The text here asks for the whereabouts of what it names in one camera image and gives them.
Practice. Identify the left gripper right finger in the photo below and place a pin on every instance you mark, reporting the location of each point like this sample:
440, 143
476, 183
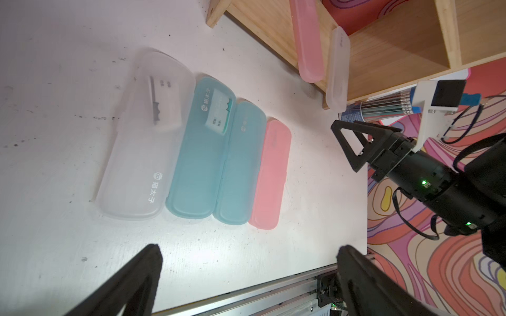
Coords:
368, 291

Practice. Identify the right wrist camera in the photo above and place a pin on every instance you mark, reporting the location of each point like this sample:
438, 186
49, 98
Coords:
438, 100

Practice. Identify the wooden two-tier shelf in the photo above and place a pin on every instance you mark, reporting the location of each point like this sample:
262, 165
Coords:
418, 40

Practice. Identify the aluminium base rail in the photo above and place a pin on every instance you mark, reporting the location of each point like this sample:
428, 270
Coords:
277, 294

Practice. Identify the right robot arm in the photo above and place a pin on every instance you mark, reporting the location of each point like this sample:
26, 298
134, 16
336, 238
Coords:
468, 197

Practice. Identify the pencil tube blue lid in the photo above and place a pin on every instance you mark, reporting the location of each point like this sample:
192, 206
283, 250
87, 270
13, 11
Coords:
393, 105

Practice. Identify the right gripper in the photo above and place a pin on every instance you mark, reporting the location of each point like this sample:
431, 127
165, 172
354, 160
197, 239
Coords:
390, 154

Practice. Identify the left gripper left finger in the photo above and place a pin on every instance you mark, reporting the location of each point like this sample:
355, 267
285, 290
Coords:
131, 291

